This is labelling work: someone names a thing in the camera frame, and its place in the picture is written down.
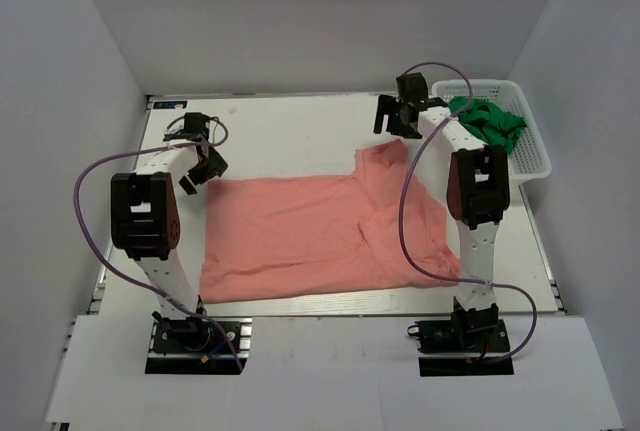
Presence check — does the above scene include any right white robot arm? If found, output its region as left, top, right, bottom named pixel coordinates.
left=374, top=71, right=510, bottom=332

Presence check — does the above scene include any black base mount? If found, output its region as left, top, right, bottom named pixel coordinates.
left=407, top=319, right=515, bottom=378
left=145, top=312, right=252, bottom=376

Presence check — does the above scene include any pink t-shirt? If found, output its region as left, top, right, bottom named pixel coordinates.
left=199, top=140, right=460, bottom=303

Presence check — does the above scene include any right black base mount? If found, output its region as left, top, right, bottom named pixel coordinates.
left=407, top=319, right=515, bottom=378

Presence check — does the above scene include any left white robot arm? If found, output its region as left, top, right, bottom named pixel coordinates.
left=110, top=112, right=228, bottom=327

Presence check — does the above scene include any green t-shirt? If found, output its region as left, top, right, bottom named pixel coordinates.
left=447, top=96, right=527, bottom=155

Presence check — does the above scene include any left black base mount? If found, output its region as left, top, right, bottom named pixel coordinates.
left=145, top=312, right=252, bottom=376

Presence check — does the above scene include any white plastic basket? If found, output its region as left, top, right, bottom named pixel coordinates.
left=419, top=79, right=552, bottom=189

